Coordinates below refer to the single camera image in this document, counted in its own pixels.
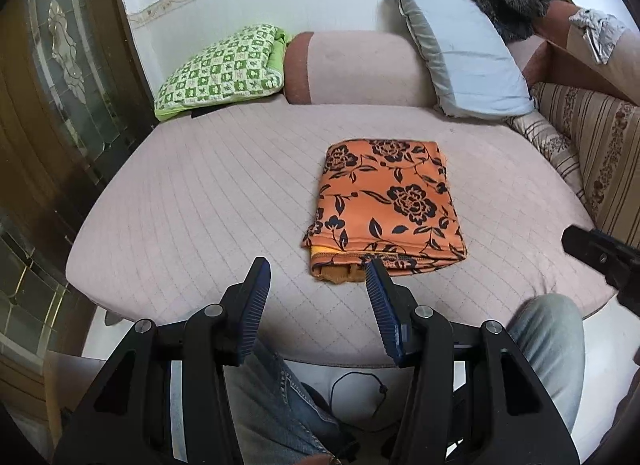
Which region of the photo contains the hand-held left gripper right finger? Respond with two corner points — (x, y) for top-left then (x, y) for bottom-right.
(364, 257), (581, 465)

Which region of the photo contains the pink quilted mattress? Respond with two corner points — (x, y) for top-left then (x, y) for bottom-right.
(65, 102), (618, 368)

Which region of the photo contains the person's left leg in jeans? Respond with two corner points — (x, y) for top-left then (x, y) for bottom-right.
(225, 350), (346, 465)

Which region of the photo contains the green checked pillow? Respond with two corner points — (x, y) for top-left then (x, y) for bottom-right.
(154, 23), (293, 122)

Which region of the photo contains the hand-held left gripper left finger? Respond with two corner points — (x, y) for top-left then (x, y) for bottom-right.
(52, 256), (272, 465)

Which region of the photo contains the striped floral pillow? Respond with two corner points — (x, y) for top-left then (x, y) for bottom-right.
(505, 110), (588, 206)

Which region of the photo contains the person's leg in jeans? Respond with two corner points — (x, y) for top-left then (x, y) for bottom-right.
(452, 293), (586, 446)
(225, 350), (346, 465)

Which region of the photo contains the dark fur garment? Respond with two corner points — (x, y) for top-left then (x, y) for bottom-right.
(475, 0), (558, 43)

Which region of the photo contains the grey crumpled cloth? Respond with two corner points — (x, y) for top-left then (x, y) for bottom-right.
(569, 7), (628, 64)

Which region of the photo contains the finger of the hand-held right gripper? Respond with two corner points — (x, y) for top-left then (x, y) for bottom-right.
(561, 226), (640, 306)

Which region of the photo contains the orange floral shirt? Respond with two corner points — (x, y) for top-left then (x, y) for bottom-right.
(301, 139), (468, 286)

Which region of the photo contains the pink brown folded quilt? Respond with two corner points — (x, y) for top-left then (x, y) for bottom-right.
(507, 0), (640, 106)

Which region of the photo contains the person's right leg in jeans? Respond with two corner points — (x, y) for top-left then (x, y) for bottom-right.
(452, 293), (586, 446)

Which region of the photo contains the striped floral cushion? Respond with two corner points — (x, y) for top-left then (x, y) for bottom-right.
(530, 82), (640, 248)

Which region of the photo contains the wooden door with glass panel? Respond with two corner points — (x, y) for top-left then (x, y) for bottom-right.
(0, 0), (156, 396)

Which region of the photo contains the black cable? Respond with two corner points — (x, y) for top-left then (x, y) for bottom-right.
(330, 370), (396, 433)

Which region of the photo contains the light blue pillow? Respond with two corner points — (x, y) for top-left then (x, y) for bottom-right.
(386, 0), (537, 120)

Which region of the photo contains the pink bolster cushion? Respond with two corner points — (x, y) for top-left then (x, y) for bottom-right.
(282, 31), (433, 106)

